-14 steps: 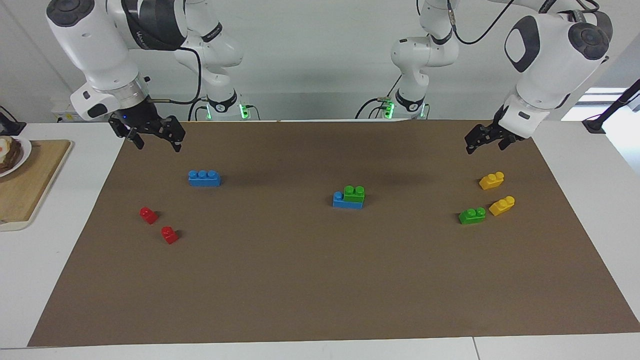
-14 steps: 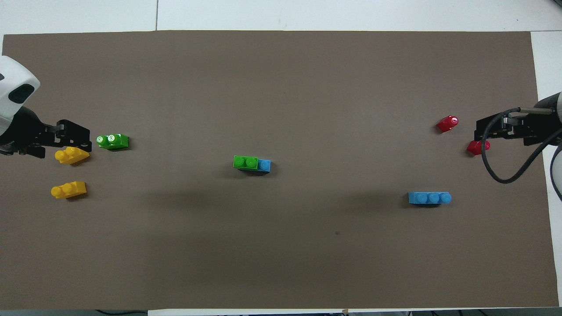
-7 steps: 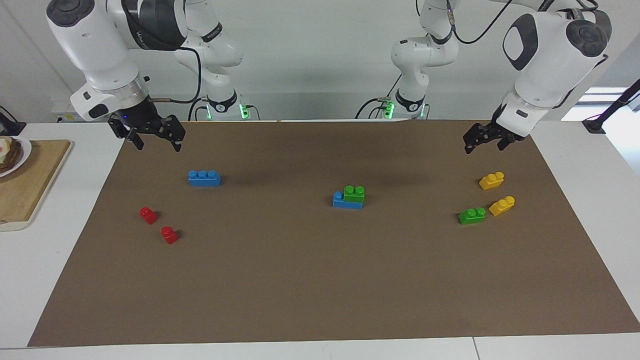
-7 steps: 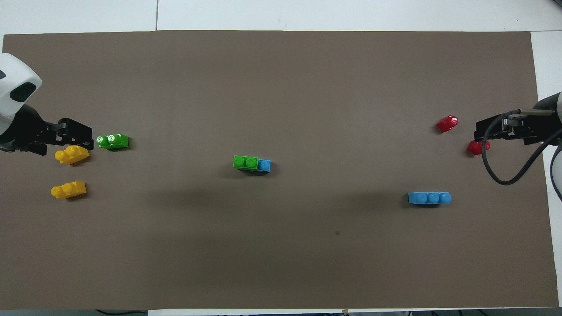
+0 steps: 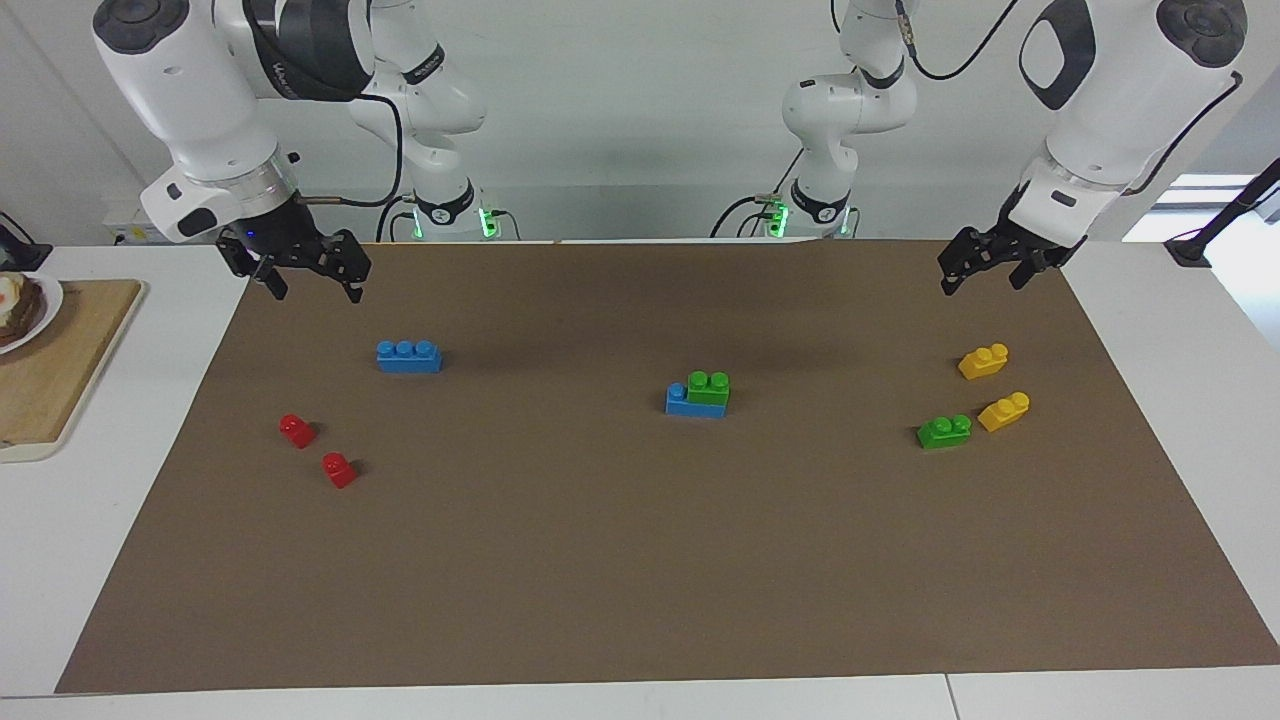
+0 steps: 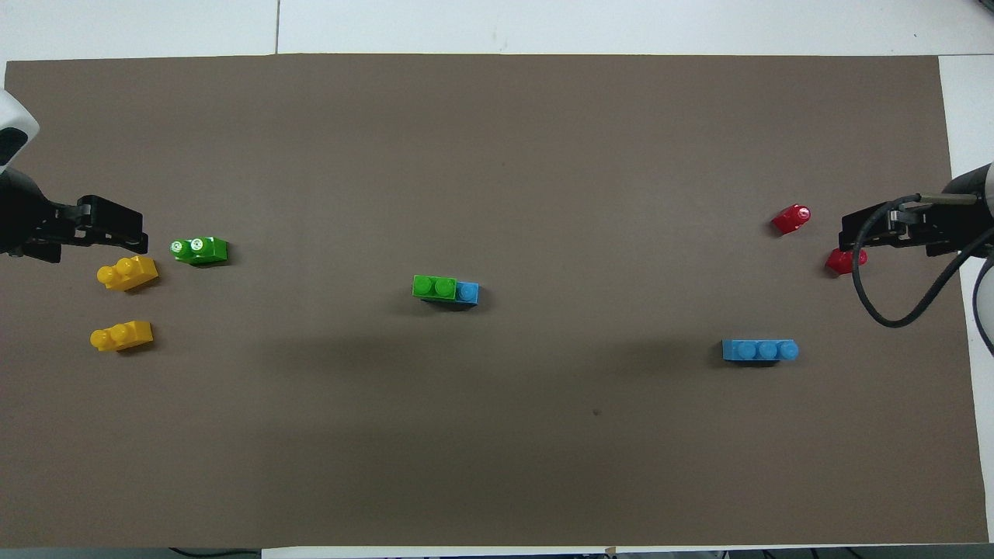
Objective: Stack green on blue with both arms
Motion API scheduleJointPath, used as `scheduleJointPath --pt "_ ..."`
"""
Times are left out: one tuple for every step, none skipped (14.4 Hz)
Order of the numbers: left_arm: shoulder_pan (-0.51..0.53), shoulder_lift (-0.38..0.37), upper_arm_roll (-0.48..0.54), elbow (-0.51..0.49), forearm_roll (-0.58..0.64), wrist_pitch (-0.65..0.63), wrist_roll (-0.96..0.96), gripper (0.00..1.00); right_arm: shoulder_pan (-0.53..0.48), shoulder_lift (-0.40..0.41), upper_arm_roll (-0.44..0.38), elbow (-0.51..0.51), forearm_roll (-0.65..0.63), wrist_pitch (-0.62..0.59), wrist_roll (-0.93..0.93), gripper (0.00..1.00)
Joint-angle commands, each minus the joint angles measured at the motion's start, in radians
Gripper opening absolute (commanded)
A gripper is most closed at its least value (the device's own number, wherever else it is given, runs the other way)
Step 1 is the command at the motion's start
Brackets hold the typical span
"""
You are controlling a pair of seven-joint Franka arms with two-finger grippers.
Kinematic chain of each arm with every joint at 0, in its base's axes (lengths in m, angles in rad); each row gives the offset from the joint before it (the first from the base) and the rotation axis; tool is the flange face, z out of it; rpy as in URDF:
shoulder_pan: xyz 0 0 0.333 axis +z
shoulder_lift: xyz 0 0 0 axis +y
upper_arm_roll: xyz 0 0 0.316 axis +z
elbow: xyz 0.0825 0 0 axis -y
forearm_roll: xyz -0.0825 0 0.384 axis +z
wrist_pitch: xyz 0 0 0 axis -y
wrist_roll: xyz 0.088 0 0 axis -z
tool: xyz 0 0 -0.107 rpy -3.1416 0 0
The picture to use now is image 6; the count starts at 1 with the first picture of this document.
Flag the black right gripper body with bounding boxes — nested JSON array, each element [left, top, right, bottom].
[[923, 200, 994, 259]]

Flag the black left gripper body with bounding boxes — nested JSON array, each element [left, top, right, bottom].
[[0, 166, 80, 264]]

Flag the plain green brick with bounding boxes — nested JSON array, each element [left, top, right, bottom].
[[412, 275, 459, 302]]

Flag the red toy brick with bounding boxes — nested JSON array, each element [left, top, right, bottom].
[[825, 247, 868, 276], [771, 203, 812, 236]]

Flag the yellow toy brick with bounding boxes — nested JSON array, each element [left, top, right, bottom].
[[96, 255, 159, 293], [90, 321, 154, 354]]

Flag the green brick with white stickers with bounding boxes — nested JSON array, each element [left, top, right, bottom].
[[170, 236, 229, 266]]

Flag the brown table mat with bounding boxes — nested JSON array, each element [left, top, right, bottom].
[[0, 53, 989, 548]]

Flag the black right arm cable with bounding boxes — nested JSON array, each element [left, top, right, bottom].
[[852, 198, 981, 329]]

